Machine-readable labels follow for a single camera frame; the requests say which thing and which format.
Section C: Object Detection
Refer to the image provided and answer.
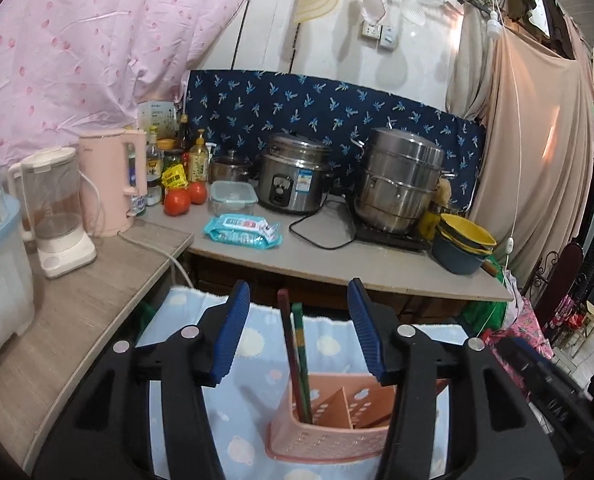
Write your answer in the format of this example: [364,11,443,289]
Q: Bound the pink electric kettle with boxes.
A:
[78,129,147,237]

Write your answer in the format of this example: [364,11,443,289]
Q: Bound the green chopstick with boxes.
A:
[291,302,313,424]

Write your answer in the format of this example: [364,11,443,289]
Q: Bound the pink floral curtain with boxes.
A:
[0,0,247,167]

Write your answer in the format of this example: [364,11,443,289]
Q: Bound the silver rice cooker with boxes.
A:
[257,133,332,214]

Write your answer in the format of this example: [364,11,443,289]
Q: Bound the pink floral cloth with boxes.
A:
[482,298,554,361]

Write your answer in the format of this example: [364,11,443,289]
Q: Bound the stacked blue yellow bowls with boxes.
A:
[431,214,498,275]

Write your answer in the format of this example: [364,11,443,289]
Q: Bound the glass food container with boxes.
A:
[209,181,258,216]

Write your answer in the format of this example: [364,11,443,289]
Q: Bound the beige curtain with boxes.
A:
[446,6,594,283]

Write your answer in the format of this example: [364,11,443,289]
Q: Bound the wooden counter shelf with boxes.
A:
[0,206,510,472]

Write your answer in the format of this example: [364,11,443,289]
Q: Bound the oil bottle yellow cap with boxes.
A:
[188,129,209,183]

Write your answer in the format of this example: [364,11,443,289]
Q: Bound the dark red chopstick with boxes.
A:
[277,288,311,424]

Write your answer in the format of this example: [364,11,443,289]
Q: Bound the black induction cooker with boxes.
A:
[344,196,431,252]

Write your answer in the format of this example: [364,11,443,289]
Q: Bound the red tomato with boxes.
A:
[163,188,192,217]
[186,181,208,205]

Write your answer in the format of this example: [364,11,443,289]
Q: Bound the white blender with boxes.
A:
[7,146,96,278]

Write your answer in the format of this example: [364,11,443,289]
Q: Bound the red tomato right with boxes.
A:
[186,181,208,205]

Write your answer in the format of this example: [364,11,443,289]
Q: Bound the navy patterned backsplash cloth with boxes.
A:
[185,70,486,210]

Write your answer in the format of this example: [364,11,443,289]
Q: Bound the dark wooden chair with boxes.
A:
[533,242,583,332]

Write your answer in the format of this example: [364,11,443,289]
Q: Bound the pink perforated utensil holder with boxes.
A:
[264,372,451,464]

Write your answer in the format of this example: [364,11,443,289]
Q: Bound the red tomato left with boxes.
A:
[163,188,192,217]

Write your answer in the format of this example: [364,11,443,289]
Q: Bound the small lidded pot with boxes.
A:
[208,150,251,183]

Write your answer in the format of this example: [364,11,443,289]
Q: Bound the light blue patterned tablecloth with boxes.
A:
[137,286,467,479]

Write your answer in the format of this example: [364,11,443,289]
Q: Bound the stainless steel steamer pot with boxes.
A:
[352,128,452,234]

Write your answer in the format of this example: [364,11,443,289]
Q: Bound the wet wipes pack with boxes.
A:
[204,214,283,250]

